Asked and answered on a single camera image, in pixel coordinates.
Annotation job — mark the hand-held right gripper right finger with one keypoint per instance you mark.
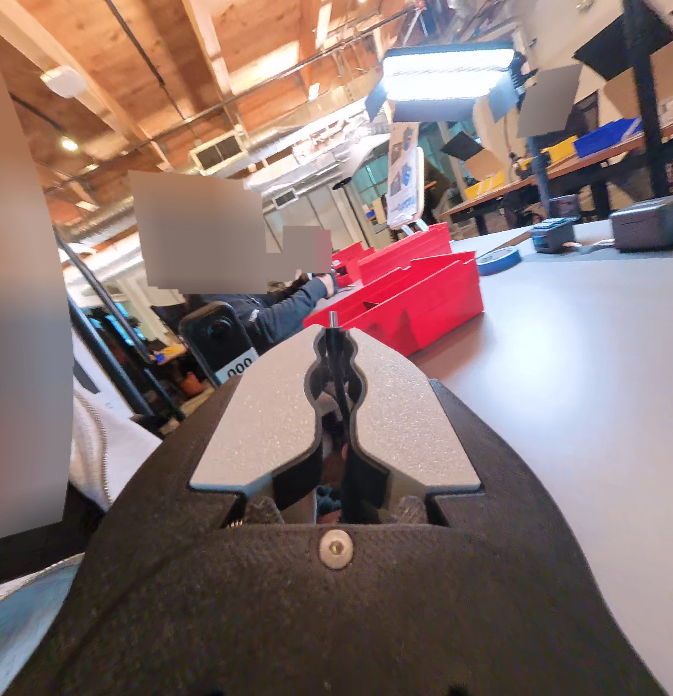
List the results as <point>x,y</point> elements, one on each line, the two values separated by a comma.
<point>418,429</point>

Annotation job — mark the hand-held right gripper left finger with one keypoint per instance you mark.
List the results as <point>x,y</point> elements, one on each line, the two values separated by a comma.
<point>260,418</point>

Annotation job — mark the red plastic bin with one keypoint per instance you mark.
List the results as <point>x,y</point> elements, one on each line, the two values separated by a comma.
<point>401,253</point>
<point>423,304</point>
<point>350,258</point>

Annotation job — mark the blue tape roll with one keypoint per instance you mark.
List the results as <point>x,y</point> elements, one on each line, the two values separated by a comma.
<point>498,260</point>

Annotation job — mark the black pole with round disc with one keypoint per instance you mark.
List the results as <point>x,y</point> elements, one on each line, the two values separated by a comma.
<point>649,98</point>
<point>342,183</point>

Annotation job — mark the small blue black device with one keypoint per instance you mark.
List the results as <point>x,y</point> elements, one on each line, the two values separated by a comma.
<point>554,236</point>

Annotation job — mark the small poster on stand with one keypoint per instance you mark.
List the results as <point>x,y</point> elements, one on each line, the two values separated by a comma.
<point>404,179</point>

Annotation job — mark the yellow plastic bin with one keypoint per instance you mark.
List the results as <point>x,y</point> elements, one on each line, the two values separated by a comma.
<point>559,148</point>
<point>483,187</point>

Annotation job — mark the small grey cube device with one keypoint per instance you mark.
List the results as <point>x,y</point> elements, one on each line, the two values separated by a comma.
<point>563,206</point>

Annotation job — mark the long wooden table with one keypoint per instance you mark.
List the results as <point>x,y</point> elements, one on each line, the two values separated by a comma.
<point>532,182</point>

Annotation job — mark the black tripod pole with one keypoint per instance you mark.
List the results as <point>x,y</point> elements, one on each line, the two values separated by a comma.
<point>540,179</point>

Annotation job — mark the white round ceiling device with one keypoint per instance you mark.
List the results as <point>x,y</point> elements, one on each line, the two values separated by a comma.
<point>64,81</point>

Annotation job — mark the black cube device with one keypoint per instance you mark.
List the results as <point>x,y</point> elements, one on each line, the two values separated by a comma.
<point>651,223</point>

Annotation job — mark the blue plastic bin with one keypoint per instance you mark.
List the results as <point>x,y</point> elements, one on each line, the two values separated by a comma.
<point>608,138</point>

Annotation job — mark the studio light panel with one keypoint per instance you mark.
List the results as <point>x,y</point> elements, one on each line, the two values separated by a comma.
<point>445,70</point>

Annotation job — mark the white wall vent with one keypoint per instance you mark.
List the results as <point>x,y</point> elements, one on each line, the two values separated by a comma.
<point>219,152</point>

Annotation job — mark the silver air duct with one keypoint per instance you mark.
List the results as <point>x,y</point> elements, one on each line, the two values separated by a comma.
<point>293,168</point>

